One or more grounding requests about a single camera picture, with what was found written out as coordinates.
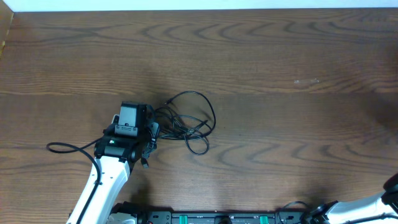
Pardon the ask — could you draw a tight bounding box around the black usb cable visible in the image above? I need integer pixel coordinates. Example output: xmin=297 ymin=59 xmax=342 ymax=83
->
xmin=140 ymin=90 xmax=217 ymax=169

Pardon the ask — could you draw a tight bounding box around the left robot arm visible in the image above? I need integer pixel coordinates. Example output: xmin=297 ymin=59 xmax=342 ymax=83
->
xmin=67 ymin=101 xmax=160 ymax=223

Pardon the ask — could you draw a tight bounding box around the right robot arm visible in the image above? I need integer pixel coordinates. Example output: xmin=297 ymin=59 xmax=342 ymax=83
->
xmin=302 ymin=175 xmax=397 ymax=224

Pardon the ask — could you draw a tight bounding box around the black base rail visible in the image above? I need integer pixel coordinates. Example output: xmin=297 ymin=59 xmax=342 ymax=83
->
xmin=106 ymin=202 xmax=313 ymax=224

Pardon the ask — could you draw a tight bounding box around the left camera black cable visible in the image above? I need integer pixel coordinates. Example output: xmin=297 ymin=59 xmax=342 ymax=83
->
xmin=45 ymin=132 xmax=106 ymax=224

